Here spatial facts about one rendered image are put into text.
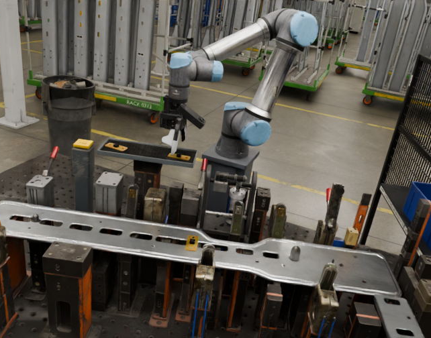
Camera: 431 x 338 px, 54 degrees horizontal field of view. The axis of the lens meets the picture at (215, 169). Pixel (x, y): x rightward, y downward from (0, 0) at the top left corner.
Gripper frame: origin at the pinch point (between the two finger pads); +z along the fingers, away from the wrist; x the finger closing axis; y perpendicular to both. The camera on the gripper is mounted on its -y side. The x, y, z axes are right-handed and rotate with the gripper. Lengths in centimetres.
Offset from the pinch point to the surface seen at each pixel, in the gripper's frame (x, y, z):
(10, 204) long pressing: 31, 51, 19
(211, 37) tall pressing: -764, 138, 64
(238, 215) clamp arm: 16.6, -27.4, 14.0
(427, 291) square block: 38, -86, 14
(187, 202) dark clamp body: 15.8, -8.6, 13.1
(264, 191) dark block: 6.9, -34.8, 7.5
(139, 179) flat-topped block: 3.7, 13.8, 14.3
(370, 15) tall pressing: -917, -191, -12
